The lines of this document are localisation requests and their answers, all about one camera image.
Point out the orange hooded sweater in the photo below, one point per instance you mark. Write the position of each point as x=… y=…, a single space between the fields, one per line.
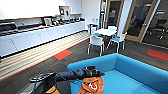
x=91 y=85

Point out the blue sofa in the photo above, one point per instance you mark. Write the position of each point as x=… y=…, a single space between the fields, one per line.
x=133 y=76

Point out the white chair blue seat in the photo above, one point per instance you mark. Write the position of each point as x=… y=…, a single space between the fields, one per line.
x=117 y=40

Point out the white square table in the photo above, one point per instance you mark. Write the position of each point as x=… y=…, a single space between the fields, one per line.
x=106 y=32

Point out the blue grey waste bins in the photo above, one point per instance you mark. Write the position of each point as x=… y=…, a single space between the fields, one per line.
x=92 y=28

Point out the white floor cabinets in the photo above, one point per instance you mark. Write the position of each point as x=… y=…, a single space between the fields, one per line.
x=36 y=38

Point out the grey countertop appliance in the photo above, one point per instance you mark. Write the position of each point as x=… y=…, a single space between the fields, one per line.
x=48 y=21

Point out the wood framed glass door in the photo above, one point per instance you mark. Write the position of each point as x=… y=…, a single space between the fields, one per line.
x=146 y=20

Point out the black countertop appliance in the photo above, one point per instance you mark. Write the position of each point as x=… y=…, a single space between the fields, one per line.
x=7 y=27

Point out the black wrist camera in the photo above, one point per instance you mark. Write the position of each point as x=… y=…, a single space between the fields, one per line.
x=90 y=67

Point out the white wall dispenser dark front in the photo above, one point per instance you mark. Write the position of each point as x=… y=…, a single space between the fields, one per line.
x=64 y=11

